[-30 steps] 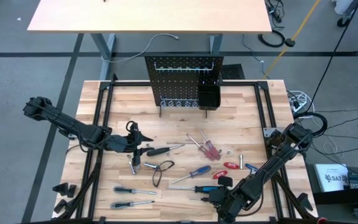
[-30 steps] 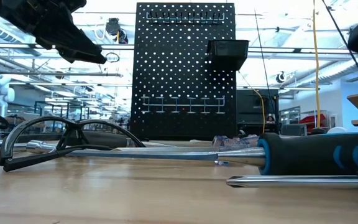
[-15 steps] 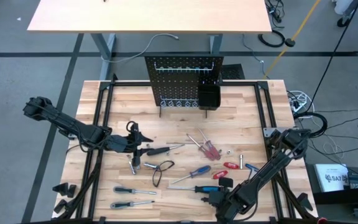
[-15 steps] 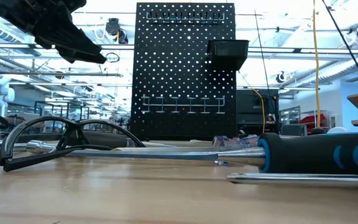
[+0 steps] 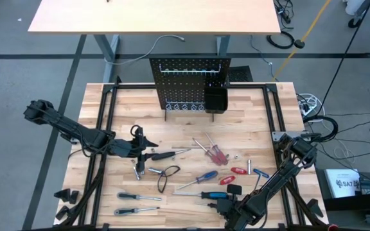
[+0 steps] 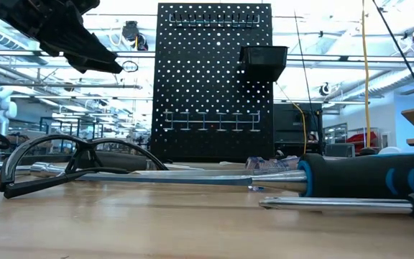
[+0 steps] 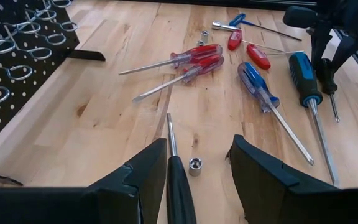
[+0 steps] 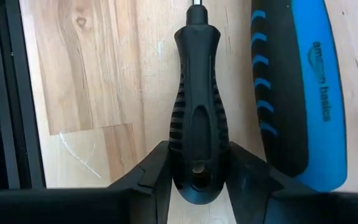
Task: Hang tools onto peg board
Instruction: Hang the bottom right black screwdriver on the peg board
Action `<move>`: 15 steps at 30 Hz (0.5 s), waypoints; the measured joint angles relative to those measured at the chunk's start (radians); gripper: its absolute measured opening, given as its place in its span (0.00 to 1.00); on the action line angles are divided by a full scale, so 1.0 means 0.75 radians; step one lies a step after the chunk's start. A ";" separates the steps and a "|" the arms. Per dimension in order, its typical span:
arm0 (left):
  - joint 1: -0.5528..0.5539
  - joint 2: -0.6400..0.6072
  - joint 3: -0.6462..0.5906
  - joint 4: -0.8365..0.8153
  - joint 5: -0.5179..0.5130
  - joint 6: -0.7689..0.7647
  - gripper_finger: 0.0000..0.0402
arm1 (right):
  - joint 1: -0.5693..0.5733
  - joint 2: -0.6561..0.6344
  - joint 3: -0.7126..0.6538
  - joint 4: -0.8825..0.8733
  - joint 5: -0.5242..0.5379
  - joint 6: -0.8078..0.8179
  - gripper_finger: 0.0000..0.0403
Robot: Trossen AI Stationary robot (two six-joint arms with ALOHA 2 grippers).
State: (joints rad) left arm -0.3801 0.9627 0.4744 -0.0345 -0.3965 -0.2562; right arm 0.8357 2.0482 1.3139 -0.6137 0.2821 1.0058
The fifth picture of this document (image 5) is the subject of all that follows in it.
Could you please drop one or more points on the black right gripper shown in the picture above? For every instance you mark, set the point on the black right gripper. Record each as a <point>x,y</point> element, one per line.
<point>238,208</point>

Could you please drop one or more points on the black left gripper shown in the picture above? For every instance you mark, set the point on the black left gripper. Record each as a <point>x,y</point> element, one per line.
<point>124,147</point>

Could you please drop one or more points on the grey and black screwdriver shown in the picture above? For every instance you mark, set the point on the grey and black screwdriver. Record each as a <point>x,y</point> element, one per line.
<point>122,211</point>
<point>125,196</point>

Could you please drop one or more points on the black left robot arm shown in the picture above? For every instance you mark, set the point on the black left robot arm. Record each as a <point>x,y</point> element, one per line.
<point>69,128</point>

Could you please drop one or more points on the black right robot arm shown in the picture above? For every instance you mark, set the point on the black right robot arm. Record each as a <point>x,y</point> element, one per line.
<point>268,189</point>

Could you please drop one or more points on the black and blue large screwdriver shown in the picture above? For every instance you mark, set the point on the black and blue large screwdriver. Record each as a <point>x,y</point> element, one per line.
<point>215,195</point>

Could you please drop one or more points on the silver socket extension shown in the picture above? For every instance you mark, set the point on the silver socket extension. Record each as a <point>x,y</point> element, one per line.
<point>137,173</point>

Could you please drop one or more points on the black safety glasses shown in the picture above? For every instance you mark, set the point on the black safety glasses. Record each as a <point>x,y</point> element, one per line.
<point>164,174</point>

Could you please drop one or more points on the black metal pegboard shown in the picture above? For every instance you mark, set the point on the black metal pegboard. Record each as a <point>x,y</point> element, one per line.
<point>185,86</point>

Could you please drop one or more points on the black plastic pegboard bin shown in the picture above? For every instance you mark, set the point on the black plastic pegboard bin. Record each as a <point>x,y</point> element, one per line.
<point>215,101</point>

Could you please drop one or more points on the red round button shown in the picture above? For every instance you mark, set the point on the red round button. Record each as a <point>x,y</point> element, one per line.
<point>332,227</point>

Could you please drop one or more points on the white printed box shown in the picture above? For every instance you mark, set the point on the white printed box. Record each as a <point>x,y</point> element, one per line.
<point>342,183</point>

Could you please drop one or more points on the white power strip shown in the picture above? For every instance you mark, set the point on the white power strip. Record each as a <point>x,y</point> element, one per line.
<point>305,109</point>

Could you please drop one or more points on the black metal grate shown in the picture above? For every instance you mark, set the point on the black metal grate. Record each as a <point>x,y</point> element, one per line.
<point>241,74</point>

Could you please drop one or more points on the light wooden desk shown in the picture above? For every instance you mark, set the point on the light wooden desk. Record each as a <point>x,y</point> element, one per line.
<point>156,16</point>

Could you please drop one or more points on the black aluminium frame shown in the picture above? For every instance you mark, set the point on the black aluminium frame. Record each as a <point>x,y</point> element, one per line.
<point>133,86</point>

